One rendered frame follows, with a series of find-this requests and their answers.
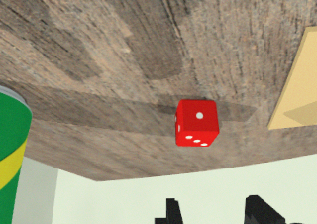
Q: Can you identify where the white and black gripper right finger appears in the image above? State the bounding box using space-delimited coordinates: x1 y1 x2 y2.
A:
244 195 286 224

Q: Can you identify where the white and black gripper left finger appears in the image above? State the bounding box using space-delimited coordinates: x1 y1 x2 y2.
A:
155 198 183 224

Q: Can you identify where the red die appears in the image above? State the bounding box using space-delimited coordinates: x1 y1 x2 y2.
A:
175 99 220 147

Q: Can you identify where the green soda can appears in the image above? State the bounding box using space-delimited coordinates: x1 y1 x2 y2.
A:
0 85 33 224

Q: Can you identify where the beige square mat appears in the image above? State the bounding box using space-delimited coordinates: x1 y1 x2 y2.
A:
267 26 317 130

